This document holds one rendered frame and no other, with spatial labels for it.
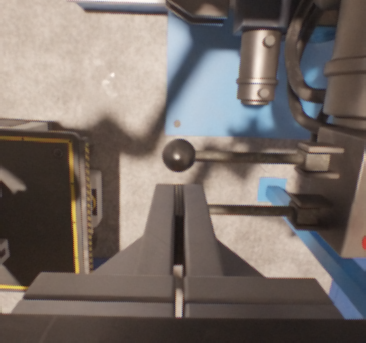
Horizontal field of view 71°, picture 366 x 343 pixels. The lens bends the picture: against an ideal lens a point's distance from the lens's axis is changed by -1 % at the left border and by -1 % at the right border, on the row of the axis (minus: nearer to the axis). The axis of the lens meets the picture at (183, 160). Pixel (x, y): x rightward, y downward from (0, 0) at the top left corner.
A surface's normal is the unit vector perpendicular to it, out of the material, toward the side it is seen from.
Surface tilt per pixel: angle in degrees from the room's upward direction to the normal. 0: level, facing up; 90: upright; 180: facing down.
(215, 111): 0
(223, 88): 0
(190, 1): 0
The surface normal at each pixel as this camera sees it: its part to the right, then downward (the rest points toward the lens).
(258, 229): 0.01, 0.26
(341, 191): -1.00, -0.03
